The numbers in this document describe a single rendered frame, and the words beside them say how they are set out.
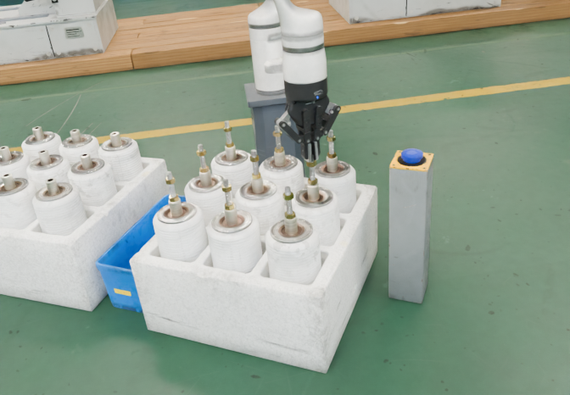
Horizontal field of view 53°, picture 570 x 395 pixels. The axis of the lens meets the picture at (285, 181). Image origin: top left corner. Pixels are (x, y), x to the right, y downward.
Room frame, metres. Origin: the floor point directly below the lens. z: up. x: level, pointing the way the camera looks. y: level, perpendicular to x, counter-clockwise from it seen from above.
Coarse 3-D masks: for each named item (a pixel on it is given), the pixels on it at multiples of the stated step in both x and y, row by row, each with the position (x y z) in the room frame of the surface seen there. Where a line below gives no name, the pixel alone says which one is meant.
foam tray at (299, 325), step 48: (336, 240) 0.89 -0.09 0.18; (144, 288) 0.88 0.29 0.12; (192, 288) 0.84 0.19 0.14; (240, 288) 0.79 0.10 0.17; (288, 288) 0.76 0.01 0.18; (336, 288) 0.80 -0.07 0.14; (192, 336) 0.85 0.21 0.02; (240, 336) 0.80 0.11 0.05; (288, 336) 0.76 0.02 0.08; (336, 336) 0.79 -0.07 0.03
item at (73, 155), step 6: (96, 138) 1.35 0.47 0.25; (60, 144) 1.32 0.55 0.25; (90, 144) 1.30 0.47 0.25; (96, 144) 1.32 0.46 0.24; (60, 150) 1.30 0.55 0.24; (66, 150) 1.28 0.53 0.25; (72, 150) 1.28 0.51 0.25; (78, 150) 1.28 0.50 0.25; (84, 150) 1.29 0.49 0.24; (90, 150) 1.30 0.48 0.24; (96, 150) 1.31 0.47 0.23; (66, 156) 1.28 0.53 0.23; (72, 156) 1.28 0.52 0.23; (78, 156) 1.28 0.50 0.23; (96, 156) 1.31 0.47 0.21; (72, 162) 1.28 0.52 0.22
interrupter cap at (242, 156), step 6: (240, 150) 1.17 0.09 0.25; (216, 156) 1.15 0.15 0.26; (222, 156) 1.16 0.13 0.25; (240, 156) 1.15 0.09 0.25; (246, 156) 1.14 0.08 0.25; (216, 162) 1.13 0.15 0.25; (222, 162) 1.12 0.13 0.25; (228, 162) 1.12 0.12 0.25; (234, 162) 1.12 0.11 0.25; (240, 162) 1.11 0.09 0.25
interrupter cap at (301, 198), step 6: (300, 192) 0.96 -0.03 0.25; (306, 192) 0.96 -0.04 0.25; (324, 192) 0.95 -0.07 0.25; (330, 192) 0.95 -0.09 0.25; (294, 198) 0.93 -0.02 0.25; (300, 198) 0.93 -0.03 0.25; (306, 198) 0.94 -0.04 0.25; (324, 198) 0.93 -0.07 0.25; (330, 198) 0.92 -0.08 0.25; (300, 204) 0.91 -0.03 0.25; (306, 204) 0.91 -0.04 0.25; (312, 204) 0.91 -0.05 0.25; (318, 204) 0.91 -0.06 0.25; (324, 204) 0.90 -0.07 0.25
